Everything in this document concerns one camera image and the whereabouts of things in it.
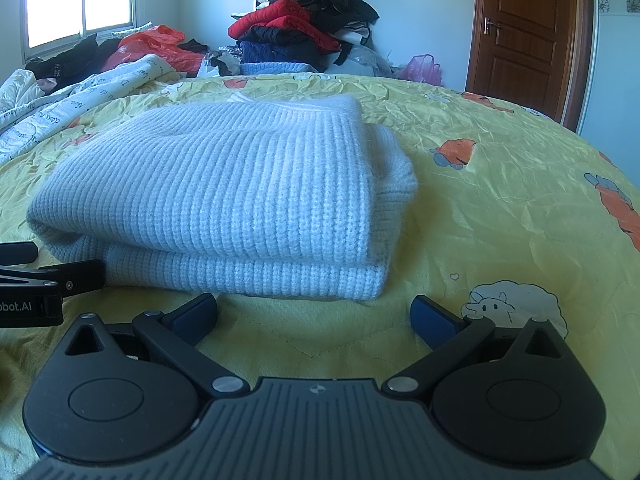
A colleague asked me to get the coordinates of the pink plastic bag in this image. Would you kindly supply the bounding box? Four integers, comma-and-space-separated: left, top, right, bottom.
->
398, 54, 442, 86

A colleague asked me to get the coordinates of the red jacket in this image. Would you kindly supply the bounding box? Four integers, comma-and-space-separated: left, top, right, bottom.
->
228, 0, 341, 52

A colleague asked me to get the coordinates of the white printed quilt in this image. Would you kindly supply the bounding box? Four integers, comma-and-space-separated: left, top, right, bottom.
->
1, 54, 179, 165

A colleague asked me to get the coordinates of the red plastic bag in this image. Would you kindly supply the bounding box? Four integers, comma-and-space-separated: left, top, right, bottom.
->
101, 25, 204, 74

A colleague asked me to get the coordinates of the pile of dark clothes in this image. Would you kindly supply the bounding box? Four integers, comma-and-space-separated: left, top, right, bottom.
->
228, 0, 380, 73

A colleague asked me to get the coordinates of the light blue knit garment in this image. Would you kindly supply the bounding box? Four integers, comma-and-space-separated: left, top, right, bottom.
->
240, 62, 316, 76

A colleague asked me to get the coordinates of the white knit sweater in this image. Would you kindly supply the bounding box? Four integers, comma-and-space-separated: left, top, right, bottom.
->
26, 96, 418, 300

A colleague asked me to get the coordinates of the brown wooden door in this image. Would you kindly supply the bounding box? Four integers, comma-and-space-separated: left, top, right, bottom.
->
465, 0, 594, 131

